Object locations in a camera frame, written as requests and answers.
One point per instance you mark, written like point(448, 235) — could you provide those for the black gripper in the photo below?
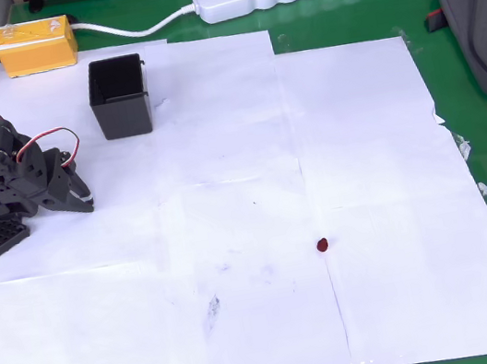
point(63, 188)

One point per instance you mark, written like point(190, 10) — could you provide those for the small red pawn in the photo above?
point(322, 245)

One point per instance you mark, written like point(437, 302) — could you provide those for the black square container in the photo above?
point(125, 117)

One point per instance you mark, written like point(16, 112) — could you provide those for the yellow cardboard box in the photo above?
point(39, 52)

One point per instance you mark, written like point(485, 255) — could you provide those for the white paper sheet cover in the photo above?
point(227, 194)

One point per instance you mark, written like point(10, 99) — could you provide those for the green desk mat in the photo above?
point(383, 13)

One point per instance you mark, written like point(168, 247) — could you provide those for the red black USB stick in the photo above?
point(435, 21)

